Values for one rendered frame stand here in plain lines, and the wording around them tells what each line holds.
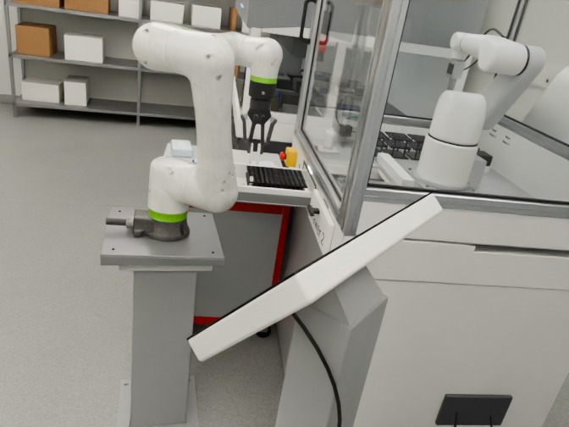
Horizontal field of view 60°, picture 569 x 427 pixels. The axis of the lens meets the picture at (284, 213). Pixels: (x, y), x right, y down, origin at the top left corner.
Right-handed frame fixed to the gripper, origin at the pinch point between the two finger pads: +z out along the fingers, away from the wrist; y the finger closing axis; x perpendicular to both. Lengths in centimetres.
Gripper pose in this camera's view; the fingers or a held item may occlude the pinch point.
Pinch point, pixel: (254, 153)
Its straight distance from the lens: 179.3
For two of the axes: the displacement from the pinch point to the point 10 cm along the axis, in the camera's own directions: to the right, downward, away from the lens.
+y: -9.8, -0.7, -1.7
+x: 1.2, 4.2, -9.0
